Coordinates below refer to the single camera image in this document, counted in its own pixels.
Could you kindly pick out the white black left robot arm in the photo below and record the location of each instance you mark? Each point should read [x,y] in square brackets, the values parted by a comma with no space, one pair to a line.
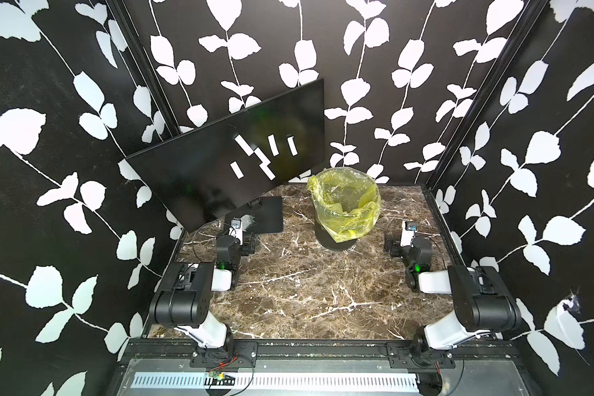
[183,299]

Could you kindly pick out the black mesh waste bin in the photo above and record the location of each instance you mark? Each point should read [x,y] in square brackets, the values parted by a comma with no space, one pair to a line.
[327,241]

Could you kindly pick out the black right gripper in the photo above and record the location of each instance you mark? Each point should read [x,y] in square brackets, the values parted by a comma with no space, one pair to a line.
[397,247]

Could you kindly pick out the black front mounting rail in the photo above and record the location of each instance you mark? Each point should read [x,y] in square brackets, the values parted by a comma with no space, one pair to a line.
[163,348]

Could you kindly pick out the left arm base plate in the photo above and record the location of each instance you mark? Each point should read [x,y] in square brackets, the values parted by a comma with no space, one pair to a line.
[242,354]

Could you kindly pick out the black flat monitor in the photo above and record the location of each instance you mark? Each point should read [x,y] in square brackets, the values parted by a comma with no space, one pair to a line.
[192,176]

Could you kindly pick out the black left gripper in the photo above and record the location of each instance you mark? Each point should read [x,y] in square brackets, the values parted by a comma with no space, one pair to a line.
[247,245]

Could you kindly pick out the yellow plastic bin liner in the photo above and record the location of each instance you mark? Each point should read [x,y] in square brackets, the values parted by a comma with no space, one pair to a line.
[347,202]

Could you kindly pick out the white perforated cable tray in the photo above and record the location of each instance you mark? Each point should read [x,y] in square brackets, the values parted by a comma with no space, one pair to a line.
[332,382]

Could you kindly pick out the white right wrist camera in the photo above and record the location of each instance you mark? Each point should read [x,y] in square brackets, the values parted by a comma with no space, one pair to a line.
[409,229]

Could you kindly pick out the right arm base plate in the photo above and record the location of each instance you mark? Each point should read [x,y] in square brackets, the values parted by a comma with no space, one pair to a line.
[409,356]

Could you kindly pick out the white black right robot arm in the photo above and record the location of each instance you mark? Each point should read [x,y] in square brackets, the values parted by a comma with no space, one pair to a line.
[482,303]

